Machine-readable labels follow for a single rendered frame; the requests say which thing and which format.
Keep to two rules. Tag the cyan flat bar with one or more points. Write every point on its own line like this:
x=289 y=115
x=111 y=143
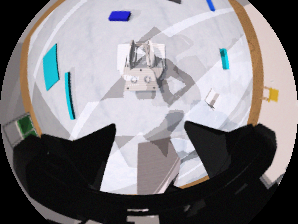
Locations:
x=69 y=96

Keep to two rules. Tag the blue cylinder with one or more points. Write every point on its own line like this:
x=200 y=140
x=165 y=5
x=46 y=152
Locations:
x=211 y=7

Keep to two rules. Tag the small blue block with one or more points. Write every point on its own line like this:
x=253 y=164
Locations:
x=119 y=15

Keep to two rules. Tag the teal rectangular block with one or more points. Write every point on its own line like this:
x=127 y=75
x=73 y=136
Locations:
x=224 y=58

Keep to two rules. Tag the cyan flat rectangular plate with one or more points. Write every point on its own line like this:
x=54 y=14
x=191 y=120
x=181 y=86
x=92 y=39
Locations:
x=51 y=71

